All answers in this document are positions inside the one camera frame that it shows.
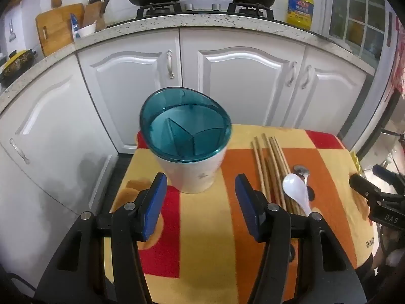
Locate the white framed glass door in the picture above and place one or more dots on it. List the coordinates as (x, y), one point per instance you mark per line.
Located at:
(348, 6)

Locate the blue white carton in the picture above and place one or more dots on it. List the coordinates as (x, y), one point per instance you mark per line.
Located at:
(75, 27)

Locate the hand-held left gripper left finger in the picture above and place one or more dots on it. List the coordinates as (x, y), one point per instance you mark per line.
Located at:
(155, 205)

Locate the row of wooden chopsticks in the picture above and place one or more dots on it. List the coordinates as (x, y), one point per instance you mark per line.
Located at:
(264, 177)

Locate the wooden knife block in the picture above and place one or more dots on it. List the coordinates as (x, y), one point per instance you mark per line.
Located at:
(93, 12)

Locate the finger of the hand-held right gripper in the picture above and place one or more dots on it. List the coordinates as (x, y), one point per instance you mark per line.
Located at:
(364, 186)
(384, 172)

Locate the orange yellow red checked cloth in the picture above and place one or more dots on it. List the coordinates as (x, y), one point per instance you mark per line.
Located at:
(202, 228)

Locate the black gas stove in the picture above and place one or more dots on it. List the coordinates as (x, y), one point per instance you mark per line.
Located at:
(202, 9)

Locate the black casserole with yellow lid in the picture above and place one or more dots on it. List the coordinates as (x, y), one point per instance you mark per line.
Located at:
(17, 66)

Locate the white utensil holder teal rim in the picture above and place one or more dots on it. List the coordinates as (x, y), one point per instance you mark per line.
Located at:
(189, 177)

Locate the red patterned hanging cloth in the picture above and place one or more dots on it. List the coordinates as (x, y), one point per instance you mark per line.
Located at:
(399, 69)

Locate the white cabinet door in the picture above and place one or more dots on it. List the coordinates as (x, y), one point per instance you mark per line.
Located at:
(57, 126)
(126, 95)
(332, 98)
(240, 79)

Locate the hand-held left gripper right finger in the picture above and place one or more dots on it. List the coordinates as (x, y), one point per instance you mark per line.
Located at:
(250, 209)

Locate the speckled stone countertop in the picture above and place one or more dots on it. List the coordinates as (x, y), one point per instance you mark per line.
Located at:
(221, 22)

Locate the white bowl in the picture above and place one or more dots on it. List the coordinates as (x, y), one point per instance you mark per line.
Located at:
(87, 31)

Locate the metal spoon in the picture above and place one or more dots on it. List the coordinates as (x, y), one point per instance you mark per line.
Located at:
(300, 170)

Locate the yellow cooking oil bottle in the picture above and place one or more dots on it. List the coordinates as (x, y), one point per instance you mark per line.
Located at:
(300, 9)

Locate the wooden cutting board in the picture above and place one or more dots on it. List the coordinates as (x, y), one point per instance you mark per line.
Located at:
(57, 28)

